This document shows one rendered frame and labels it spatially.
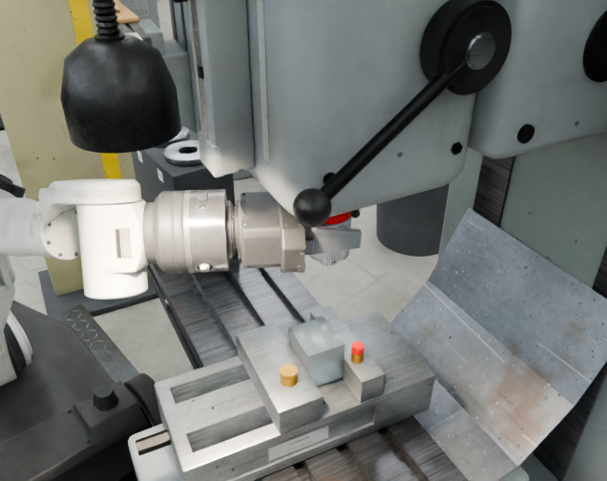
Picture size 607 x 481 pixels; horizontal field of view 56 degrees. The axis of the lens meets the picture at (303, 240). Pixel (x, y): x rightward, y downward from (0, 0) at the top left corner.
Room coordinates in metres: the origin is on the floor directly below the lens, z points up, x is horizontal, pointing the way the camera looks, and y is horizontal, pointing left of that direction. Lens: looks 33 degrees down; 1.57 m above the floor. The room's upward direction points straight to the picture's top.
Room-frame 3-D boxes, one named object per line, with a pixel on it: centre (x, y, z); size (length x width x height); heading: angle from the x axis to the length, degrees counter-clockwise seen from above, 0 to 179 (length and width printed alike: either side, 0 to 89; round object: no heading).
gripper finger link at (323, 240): (0.50, -0.03, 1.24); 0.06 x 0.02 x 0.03; 96
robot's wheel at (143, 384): (0.89, 0.35, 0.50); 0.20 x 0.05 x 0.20; 41
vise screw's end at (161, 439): (0.46, 0.19, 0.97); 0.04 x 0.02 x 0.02; 115
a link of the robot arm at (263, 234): (0.52, 0.06, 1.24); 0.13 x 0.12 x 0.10; 6
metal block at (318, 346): (0.55, -0.02, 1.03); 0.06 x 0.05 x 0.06; 25
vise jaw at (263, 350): (0.53, 0.03, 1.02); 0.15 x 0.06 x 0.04; 25
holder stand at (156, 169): (1.02, 0.24, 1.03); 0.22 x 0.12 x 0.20; 35
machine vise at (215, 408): (0.54, 0.01, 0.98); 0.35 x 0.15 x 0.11; 115
